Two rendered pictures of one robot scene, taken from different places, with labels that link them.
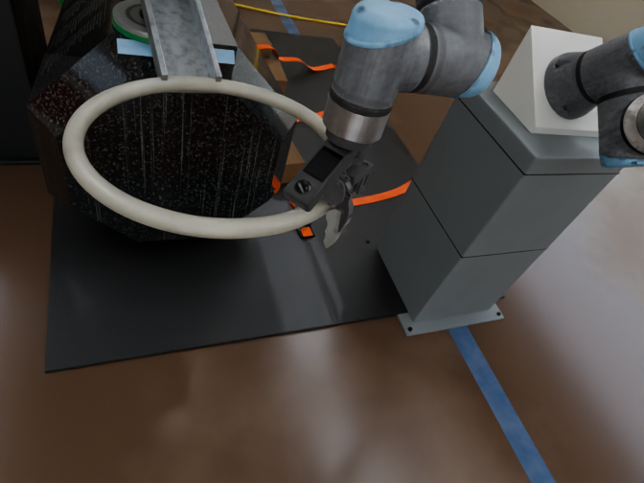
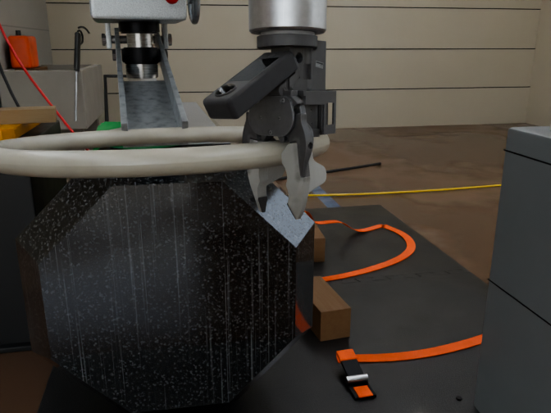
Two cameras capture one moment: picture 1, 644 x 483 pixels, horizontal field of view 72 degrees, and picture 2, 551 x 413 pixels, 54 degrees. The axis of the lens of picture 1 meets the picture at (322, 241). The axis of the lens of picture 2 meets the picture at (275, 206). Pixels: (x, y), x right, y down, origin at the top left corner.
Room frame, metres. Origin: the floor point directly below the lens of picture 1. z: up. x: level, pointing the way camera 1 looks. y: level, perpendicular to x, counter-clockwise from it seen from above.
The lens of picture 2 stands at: (-0.04, -0.22, 1.05)
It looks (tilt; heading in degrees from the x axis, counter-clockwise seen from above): 17 degrees down; 23
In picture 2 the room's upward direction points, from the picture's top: straight up
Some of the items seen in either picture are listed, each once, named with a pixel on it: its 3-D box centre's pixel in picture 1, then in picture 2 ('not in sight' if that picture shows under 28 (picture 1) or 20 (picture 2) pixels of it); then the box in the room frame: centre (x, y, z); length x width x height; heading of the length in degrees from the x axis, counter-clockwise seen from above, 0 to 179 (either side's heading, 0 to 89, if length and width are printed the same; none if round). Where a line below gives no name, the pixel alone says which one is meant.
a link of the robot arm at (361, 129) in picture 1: (353, 115); (285, 17); (0.58, 0.02, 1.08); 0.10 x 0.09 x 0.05; 69
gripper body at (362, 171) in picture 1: (342, 162); (291, 89); (0.58, 0.01, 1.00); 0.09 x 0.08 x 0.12; 159
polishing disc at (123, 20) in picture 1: (155, 18); not in sight; (1.14, 0.64, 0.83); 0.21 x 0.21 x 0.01
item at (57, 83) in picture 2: not in sight; (61, 115); (3.72, 3.45, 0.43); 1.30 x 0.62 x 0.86; 34
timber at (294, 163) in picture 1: (280, 153); (320, 306); (1.77, 0.35, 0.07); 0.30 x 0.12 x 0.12; 40
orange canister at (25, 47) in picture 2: not in sight; (25, 51); (3.51, 3.56, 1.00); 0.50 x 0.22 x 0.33; 34
